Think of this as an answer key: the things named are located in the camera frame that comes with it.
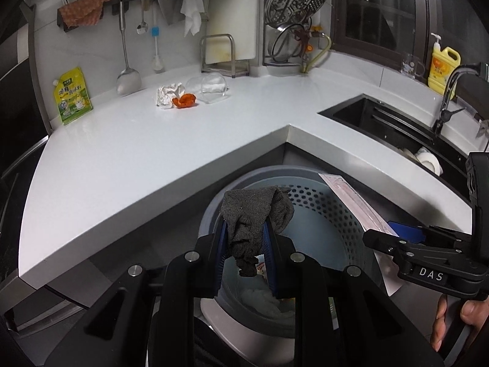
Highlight dark grey sock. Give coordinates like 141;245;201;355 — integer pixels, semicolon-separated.
220;187;294;277

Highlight pink white package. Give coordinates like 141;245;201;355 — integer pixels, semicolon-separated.
319;173;404;297

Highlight clear plastic bag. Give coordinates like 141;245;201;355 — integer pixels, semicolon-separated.
240;283;295;320

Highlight orange peel scrap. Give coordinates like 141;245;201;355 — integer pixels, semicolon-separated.
171;94;197;109

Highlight clear plastic cup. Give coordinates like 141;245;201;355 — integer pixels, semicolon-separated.
185;72;229;104

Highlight white tissue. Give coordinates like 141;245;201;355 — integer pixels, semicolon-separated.
155;83;185;109

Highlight red patterned paper wrapper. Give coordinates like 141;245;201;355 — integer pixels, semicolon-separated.
255;254;267;280

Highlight grey perforated trash bin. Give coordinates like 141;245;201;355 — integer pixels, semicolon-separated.
198;164;383;339

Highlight black kitchen sink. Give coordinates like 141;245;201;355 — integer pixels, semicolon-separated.
319;95;469;202

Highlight white bowls in sink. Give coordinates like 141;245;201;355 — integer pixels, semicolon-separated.
401;147;443;176

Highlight black faucet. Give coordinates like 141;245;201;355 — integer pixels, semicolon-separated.
432;62;488;137

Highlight glass mug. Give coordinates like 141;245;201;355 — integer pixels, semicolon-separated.
400;52;425;79

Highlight steel cutting board stand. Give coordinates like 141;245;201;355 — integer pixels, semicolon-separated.
200;33;250;79

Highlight dish rack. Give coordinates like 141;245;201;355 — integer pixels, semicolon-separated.
263;0;326;66

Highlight yellow detergent bottle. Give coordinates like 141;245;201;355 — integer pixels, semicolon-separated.
428;33;462;95

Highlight steel spatula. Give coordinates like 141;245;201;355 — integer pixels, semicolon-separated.
116;0;142;96

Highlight blue white bottle brush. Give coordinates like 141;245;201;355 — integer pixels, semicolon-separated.
151;2;164;73

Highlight yellow seasoning pouch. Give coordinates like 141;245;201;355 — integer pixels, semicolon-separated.
53;67;93;125

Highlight white cutting board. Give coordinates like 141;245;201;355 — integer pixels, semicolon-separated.
206;0;259;60

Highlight small steel spoon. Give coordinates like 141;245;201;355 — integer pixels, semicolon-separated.
137;0;149;35

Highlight white hanging cloth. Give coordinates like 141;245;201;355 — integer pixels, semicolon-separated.
181;0;206;36

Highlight orange brown dish rag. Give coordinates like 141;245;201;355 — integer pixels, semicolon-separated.
59;0;111;28

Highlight yellow green hose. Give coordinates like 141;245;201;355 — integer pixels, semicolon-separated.
301;30;333;75

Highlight dark window frame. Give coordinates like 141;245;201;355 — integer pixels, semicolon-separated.
332;0;448;70

